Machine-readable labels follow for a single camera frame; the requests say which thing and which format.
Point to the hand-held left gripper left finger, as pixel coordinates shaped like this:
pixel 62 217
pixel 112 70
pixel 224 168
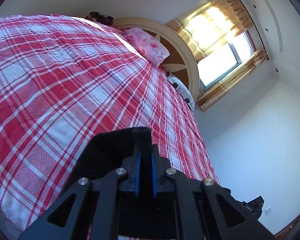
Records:
pixel 138 177

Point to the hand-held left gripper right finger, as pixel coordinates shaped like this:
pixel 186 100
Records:
pixel 154 177

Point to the white dotted pillow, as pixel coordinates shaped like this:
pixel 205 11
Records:
pixel 181 88

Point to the narrow yellow curtain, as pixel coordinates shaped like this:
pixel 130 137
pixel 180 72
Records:
pixel 240 85

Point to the cream round headboard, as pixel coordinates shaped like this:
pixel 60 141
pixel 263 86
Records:
pixel 180 55

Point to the red plaid blanket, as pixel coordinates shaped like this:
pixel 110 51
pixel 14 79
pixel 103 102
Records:
pixel 52 80

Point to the window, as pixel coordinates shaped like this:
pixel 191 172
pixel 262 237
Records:
pixel 222 65

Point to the pink floral pillow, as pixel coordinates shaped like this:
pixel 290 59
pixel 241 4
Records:
pixel 147 45

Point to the black curtain rod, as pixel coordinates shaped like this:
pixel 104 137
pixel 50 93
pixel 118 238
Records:
pixel 267 57

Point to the black patterned cloth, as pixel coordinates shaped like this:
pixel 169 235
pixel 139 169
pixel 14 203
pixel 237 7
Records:
pixel 100 17

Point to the wide yellow curtain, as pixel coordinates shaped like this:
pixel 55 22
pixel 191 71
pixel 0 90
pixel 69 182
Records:
pixel 210 22

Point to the white wall socket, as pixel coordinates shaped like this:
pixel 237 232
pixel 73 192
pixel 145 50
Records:
pixel 267 210

